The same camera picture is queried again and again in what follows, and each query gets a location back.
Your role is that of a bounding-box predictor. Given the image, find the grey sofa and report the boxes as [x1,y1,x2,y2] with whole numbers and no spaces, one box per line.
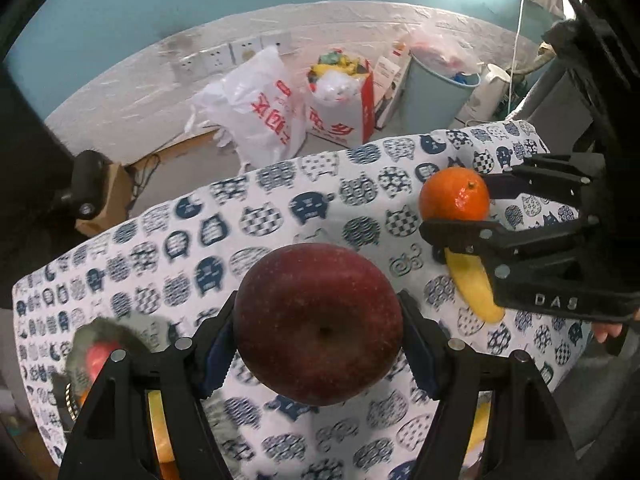
[512,62,601,162]

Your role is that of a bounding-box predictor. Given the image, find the person's right hand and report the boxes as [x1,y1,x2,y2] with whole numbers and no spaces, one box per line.
[594,320,626,344]

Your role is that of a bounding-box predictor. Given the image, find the white cable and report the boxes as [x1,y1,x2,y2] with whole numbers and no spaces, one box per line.
[504,0,527,117]

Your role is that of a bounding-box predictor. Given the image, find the cat print tablecloth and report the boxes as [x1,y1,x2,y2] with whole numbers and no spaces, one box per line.
[12,120,586,480]

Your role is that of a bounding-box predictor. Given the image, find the white electric kettle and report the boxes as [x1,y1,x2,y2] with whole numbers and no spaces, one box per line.
[467,62,514,122]

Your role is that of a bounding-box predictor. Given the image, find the black cables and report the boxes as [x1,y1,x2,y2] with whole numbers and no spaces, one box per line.
[124,151,162,197]

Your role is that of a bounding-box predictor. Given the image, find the yellow banana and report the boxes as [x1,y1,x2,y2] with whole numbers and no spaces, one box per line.
[465,400,494,467]
[444,247,507,325]

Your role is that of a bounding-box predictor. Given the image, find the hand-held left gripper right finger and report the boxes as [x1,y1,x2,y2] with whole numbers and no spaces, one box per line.
[400,291,581,480]

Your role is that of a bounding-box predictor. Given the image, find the white red-print carton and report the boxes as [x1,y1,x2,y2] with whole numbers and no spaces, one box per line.
[374,55,410,127]

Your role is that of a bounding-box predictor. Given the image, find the light blue trash bin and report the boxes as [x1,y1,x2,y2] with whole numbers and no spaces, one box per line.
[402,55,483,134]

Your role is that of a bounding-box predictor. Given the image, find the trash-filled white bag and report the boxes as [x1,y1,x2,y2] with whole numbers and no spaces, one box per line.
[305,50,376,147]

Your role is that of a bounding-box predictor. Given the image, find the white red-print plastic bag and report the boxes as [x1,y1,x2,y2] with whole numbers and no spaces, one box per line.
[186,45,307,169]

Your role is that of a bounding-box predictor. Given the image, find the dark red apple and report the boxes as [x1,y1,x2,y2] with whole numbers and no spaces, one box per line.
[232,243,405,407]

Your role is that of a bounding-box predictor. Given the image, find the black chair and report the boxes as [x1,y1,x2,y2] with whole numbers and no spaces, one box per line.
[0,62,114,308]

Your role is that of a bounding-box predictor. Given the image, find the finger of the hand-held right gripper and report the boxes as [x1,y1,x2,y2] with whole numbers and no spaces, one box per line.
[482,155,608,206]
[419,217,601,281]

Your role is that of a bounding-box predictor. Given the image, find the clear plastic bag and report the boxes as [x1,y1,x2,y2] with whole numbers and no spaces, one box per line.
[409,34,480,76]

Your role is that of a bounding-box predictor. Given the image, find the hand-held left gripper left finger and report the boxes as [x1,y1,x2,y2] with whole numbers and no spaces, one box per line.
[57,294,237,480]

